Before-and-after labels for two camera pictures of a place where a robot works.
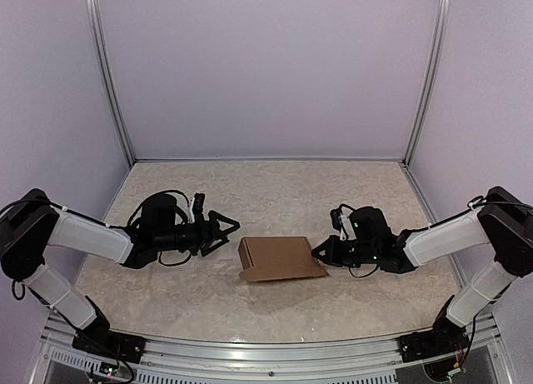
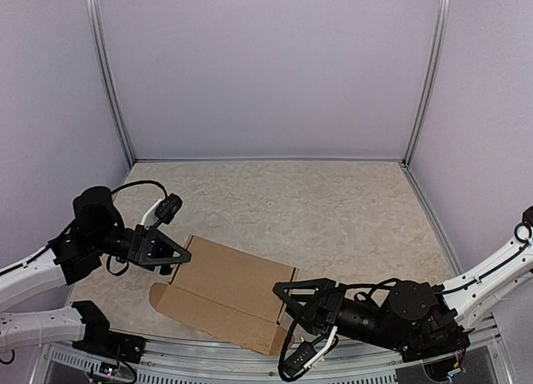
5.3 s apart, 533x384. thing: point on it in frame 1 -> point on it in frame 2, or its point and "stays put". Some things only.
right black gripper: [331, 256] -> [315, 316]
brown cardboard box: [266, 258] -> [230, 293]
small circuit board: [108, 370] stays put
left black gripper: [206, 250] -> [143, 245]
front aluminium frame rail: [373, 361] stays put
